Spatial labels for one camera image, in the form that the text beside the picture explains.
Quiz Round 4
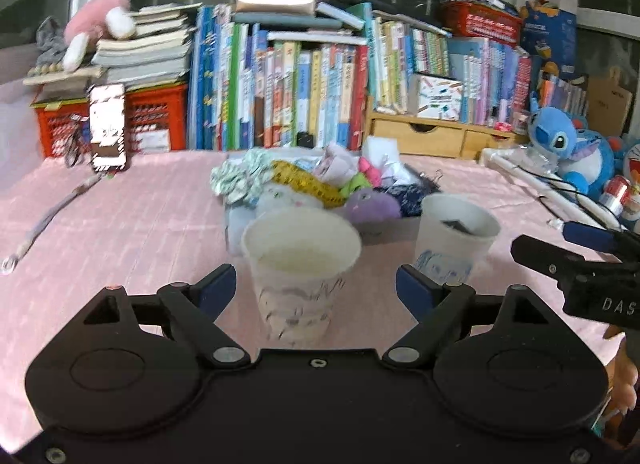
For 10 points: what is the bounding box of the red woven basket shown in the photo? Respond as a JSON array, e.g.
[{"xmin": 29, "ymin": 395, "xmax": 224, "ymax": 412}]
[{"xmin": 440, "ymin": 0, "xmax": 523, "ymax": 47}]

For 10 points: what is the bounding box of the brown cardboard piece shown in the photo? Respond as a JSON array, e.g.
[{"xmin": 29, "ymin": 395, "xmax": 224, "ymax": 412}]
[{"xmin": 585, "ymin": 66, "xmax": 635, "ymax": 137}]

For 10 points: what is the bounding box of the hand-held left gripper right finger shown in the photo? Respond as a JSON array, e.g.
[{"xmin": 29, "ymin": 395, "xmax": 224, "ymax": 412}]
[{"xmin": 382, "ymin": 265, "xmax": 556, "ymax": 369}]

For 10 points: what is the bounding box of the small paper cup blue drawing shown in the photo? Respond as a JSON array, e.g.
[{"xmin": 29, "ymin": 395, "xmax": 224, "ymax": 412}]
[{"xmin": 412, "ymin": 194, "xmax": 501, "ymax": 289}]

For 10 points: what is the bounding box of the pink and white plush toy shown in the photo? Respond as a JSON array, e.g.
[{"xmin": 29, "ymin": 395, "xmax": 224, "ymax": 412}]
[{"xmin": 61, "ymin": 0, "xmax": 137, "ymax": 73}]

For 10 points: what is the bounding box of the red plastic crate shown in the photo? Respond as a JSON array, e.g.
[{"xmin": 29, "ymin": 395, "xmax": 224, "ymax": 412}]
[{"xmin": 31, "ymin": 84, "xmax": 190, "ymax": 159}]

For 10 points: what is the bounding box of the blue alien plush toy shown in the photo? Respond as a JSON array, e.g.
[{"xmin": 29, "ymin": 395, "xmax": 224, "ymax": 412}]
[{"xmin": 527, "ymin": 91, "xmax": 617, "ymax": 199}]

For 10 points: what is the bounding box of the grey plush toy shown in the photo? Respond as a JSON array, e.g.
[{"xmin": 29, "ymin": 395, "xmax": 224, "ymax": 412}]
[{"xmin": 34, "ymin": 16, "xmax": 68, "ymax": 69}]

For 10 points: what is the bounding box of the grey braided strap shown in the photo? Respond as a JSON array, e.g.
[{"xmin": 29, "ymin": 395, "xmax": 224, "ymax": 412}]
[{"xmin": 0, "ymin": 173, "xmax": 103, "ymax": 277}]

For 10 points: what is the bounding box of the row of upright books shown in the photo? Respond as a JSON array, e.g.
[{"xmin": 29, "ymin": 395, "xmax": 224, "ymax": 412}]
[{"xmin": 187, "ymin": 4, "xmax": 591, "ymax": 152}]

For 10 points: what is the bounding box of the person's right hand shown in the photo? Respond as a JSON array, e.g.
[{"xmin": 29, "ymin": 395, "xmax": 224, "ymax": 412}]
[{"xmin": 604, "ymin": 325, "xmax": 640, "ymax": 416}]

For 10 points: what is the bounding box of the green checked fabric scrunchie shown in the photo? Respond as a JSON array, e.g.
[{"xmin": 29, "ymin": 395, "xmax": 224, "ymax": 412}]
[{"xmin": 210, "ymin": 148, "xmax": 275, "ymax": 205}]

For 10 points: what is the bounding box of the flat-lying book pile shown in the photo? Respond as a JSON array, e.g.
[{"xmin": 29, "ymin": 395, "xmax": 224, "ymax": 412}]
[{"xmin": 232, "ymin": 0, "xmax": 368, "ymax": 44}]

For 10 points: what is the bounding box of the large paper cup black drawing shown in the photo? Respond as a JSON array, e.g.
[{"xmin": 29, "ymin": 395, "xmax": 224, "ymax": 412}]
[{"xmin": 241, "ymin": 206, "xmax": 362, "ymax": 343}]

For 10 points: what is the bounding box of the thin black cable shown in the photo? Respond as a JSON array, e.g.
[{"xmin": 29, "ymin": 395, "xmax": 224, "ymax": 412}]
[{"xmin": 535, "ymin": 171, "xmax": 628, "ymax": 232}]

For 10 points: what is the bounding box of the white plastic tube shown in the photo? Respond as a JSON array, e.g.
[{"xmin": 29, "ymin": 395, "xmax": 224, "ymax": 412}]
[{"xmin": 480, "ymin": 146, "xmax": 626, "ymax": 232}]

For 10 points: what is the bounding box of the lavender striped scrunchie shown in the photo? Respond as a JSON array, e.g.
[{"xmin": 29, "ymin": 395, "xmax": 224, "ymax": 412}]
[{"xmin": 314, "ymin": 143, "xmax": 362, "ymax": 187}]

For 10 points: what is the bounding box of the smartphone on stand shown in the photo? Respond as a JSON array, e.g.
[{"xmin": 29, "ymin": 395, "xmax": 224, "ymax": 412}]
[{"xmin": 87, "ymin": 84, "xmax": 128, "ymax": 173}]

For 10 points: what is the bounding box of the gold sequin fabric bow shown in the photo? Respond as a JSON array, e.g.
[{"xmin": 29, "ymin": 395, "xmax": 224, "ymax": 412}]
[{"xmin": 272, "ymin": 160, "xmax": 348, "ymax": 209}]

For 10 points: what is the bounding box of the white shallow box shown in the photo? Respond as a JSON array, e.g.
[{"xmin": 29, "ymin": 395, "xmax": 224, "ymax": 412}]
[{"xmin": 224, "ymin": 151, "xmax": 436, "ymax": 257}]

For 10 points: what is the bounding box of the bright green scrunchie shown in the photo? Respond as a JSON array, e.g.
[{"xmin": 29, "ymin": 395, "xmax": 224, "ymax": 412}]
[{"xmin": 339, "ymin": 173, "xmax": 375, "ymax": 195}]

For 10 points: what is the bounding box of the stack of worn books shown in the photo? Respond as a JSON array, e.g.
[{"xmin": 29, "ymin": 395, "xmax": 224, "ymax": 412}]
[{"xmin": 22, "ymin": 2, "xmax": 197, "ymax": 94}]

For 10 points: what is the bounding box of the white coloured pencil box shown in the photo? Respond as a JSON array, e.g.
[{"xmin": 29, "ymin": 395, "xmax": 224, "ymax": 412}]
[{"xmin": 407, "ymin": 72, "xmax": 465, "ymax": 122}]

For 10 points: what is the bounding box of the blue cardboard box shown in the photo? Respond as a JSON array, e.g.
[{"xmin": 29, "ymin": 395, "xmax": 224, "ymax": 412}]
[{"xmin": 520, "ymin": 0, "xmax": 580, "ymax": 77}]

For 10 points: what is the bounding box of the blue white cat plush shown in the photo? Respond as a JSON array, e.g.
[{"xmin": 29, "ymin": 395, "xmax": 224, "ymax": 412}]
[{"xmin": 617, "ymin": 139, "xmax": 640, "ymax": 235}]

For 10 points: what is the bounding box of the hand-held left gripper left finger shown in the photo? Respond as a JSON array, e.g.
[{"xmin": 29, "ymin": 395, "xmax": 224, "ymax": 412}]
[{"xmin": 82, "ymin": 264, "xmax": 252, "ymax": 370}]

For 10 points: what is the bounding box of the purple plush toy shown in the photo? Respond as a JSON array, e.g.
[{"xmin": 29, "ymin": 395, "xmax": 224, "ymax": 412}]
[{"xmin": 344, "ymin": 188, "xmax": 402, "ymax": 223}]

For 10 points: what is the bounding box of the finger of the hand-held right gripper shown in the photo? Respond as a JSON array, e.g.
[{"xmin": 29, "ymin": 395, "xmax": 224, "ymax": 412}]
[
  {"xmin": 511, "ymin": 235, "xmax": 588, "ymax": 291},
  {"xmin": 562, "ymin": 223, "xmax": 640, "ymax": 262}
]

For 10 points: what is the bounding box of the pink striped tablecloth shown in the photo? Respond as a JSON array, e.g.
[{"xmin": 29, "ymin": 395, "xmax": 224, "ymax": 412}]
[{"xmin": 0, "ymin": 149, "xmax": 640, "ymax": 445}]

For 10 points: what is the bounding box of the white fluffy plush toy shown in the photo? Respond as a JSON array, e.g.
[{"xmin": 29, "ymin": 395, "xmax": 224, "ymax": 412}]
[{"xmin": 256, "ymin": 183, "xmax": 326, "ymax": 225}]

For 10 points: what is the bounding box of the small bicycle model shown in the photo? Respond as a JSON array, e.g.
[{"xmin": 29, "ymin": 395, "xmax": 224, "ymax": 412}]
[{"xmin": 62, "ymin": 114, "xmax": 93, "ymax": 169}]

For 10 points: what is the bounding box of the wooden drawer organizer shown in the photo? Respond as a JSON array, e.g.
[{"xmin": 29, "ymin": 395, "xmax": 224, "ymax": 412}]
[{"xmin": 367, "ymin": 96, "xmax": 528, "ymax": 161}]

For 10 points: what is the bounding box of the navy floral fabric pouch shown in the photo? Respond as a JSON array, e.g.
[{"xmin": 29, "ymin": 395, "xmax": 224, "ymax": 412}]
[{"xmin": 385, "ymin": 183, "xmax": 443, "ymax": 219}]

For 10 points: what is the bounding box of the clear plastic wrap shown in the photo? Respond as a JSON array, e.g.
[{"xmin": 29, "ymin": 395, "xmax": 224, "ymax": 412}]
[{"xmin": 517, "ymin": 146, "xmax": 558, "ymax": 172}]

